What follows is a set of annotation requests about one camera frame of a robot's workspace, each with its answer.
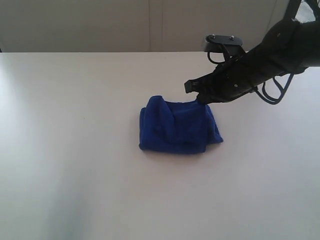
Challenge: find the blue microfiber towel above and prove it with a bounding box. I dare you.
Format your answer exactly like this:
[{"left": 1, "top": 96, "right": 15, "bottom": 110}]
[{"left": 139, "top": 95, "right": 224, "bottom": 155}]

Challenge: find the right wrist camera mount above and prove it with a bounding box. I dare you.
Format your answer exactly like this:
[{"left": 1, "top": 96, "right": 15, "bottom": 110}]
[{"left": 201, "top": 34, "right": 245, "bottom": 56}]

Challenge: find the right black arm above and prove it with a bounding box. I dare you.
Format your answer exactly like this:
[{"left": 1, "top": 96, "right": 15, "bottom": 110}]
[{"left": 184, "top": 19, "right": 320, "bottom": 105}]

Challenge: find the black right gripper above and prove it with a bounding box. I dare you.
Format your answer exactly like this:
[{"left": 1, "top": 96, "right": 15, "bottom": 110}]
[{"left": 184, "top": 56, "right": 278, "bottom": 105}]

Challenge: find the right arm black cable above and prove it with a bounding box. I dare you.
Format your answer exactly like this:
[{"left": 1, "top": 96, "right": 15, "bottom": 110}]
[{"left": 254, "top": 72, "right": 296, "bottom": 106}]

